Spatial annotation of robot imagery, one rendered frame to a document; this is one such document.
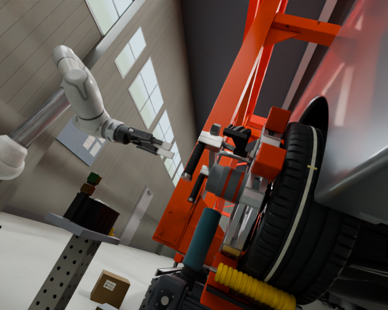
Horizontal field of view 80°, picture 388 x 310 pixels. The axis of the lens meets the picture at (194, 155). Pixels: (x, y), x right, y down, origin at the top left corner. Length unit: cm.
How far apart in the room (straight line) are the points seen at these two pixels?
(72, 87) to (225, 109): 112
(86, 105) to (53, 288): 78
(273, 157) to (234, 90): 120
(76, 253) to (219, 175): 72
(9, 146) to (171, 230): 94
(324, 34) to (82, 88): 213
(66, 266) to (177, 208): 61
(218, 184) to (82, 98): 59
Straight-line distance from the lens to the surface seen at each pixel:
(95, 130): 100
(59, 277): 126
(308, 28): 253
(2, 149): 147
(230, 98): 180
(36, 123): 150
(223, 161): 364
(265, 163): 69
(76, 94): 90
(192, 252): 106
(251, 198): 74
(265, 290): 85
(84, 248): 122
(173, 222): 142
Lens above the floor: 51
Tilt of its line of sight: 22 degrees up
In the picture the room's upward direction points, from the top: 25 degrees clockwise
